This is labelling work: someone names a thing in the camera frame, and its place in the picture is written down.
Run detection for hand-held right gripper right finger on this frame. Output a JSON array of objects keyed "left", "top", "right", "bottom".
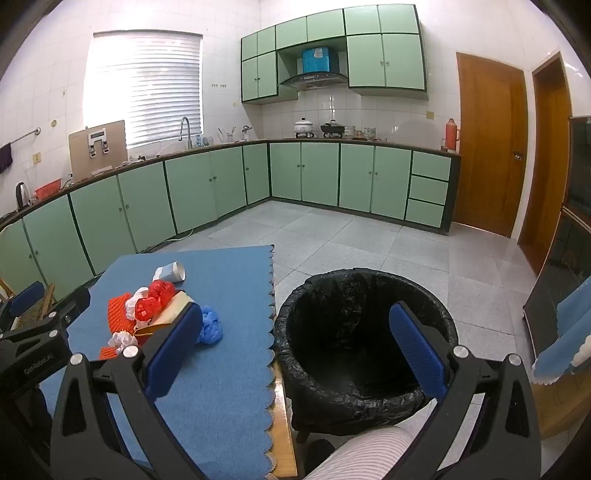
[{"left": 389, "top": 301, "right": 542, "bottom": 480}]

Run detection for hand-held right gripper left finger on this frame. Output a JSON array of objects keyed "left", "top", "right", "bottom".
[{"left": 50, "top": 302, "right": 204, "bottom": 480}]

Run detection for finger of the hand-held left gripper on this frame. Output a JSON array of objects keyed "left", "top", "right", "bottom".
[
  {"left": 0, "top": 281, "right": 47, "bottom": 329},
  {"left": 39, "top": 287, "right": 92, "bottom": 334}
]

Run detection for blue plastic bag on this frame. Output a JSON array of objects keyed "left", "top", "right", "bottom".
[{"left": 196, "top": 305, "right": 223, "bottom": 346}]

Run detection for beige sponge block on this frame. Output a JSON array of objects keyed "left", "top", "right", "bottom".
[{"left": 134, "top": 290, "right": 195, "bottom": 344}]

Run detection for white tissue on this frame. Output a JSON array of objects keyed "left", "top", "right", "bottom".
[
  {"left": 122, "top": 287, "right": 149, "bottom": 320},
  {"left": 108, "top": 329, "right": 139, "bottom": 355}
]

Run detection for red plastic bag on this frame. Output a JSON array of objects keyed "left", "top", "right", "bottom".
[{"left": 134, "top": 280, "right": 177, "bottom": 321}]

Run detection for black lined trash bin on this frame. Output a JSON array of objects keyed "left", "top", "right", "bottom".
[{"left": 274, "top": 268, "right": 459, "bottom": 444}]

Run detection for grey paper cup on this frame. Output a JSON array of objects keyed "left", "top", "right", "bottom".
[{"left": 152, "top": 261, "right": 188, "bottom": 282}]

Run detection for wooden chair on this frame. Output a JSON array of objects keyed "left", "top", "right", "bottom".
[{"left": 0, "top": 277, "right": 57, "bottom": 328}]

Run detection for blue scalloped table mat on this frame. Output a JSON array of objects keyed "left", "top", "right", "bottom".
[{"left": 39, "top": 244, "right": 276, "bottom": 478}]

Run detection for red basket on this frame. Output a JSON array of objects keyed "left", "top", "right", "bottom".
[{"left": 34, "top": 180, "right": 63, "bottom": 200}]

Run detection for person's striped trouser leg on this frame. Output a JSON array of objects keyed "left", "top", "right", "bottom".
[{"left": 302, "top": 425, "right": 444, "bottom": 480}]

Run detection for round wooden table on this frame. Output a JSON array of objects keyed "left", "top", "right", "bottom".
[{"left": 531, "top": 360, "right": 591, "bottom": 439}]

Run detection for brown cardboard box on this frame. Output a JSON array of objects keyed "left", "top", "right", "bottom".
[{"left": 68, "top": 120, "right": 127, "bottom": 181}]

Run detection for dark glass cabinet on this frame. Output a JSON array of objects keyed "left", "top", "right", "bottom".
[{"left": 522, "top": 115, "right": 591, "bottom": 365}]

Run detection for green base cabinets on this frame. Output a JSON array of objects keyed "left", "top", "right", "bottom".
[{"left": 0, "top": 139, "right": 462, "bottom": 305}]

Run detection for red thermos flask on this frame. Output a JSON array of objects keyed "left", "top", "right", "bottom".
[{"left": 441, "top": 117, "right": 461, "bottom": 153}]

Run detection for wooden door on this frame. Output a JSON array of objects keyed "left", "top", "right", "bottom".
[
  {"left": 517, "top": 51, "right": 573, "bottom": 275},
  {"left": 455, "top": 52, "right": 529, "bottom": 238}
]

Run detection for white window blind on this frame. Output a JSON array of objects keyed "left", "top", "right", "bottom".
[{"left": 85, "top": 32, "right": 204, "bottom": 148}]

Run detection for range hood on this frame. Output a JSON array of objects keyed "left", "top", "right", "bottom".
[{"left": 279, "top": 71, "right": 349, "bottom": 90}]

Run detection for blue box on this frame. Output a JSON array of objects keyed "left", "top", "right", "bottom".
[{"left": 302, "top": 46, "right": 334, "bottom": 75}]

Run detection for green wall cabinets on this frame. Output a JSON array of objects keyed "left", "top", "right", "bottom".
[{"left": 241, "top": 4, "right": 428, "bottom": 104}]

